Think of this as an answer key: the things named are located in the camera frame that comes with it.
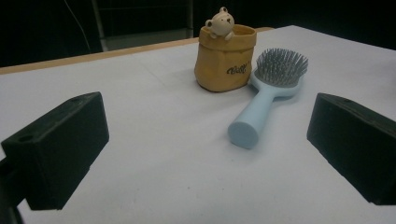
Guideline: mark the white table cover sheet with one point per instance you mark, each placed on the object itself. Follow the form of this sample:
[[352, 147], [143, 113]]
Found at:
[[174, 140]]

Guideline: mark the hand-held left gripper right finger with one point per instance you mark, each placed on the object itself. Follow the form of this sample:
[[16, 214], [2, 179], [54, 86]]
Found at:
[[358, 146]]

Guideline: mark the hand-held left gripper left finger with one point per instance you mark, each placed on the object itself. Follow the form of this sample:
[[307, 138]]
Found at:
[[59, 149]]

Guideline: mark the light blue hairbrush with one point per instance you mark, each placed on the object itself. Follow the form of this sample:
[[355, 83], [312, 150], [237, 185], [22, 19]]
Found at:
[[258, 109]]

